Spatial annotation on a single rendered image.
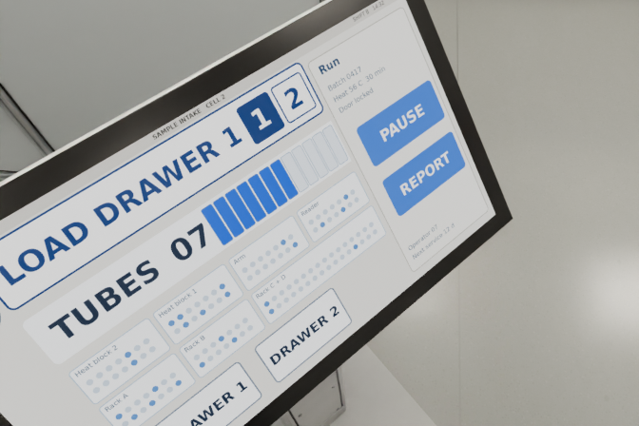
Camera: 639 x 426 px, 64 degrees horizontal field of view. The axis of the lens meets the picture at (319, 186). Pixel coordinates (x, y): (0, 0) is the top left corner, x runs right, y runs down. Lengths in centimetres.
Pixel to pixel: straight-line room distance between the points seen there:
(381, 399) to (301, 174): 108
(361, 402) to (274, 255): 104
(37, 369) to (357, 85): 36
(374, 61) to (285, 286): 23
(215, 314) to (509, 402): 119
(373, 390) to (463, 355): 28
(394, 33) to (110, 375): 39
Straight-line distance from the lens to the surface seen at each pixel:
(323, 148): 47
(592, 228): 186
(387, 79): 51
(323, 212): 48
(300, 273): 48
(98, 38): 142
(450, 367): 155
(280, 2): 117
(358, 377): 149
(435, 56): 54
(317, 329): 51
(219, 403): 50
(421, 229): 54
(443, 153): 55
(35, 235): 43
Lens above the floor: 148
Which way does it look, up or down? 56 degrees down
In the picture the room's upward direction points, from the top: 7 degrees counter-clockwise
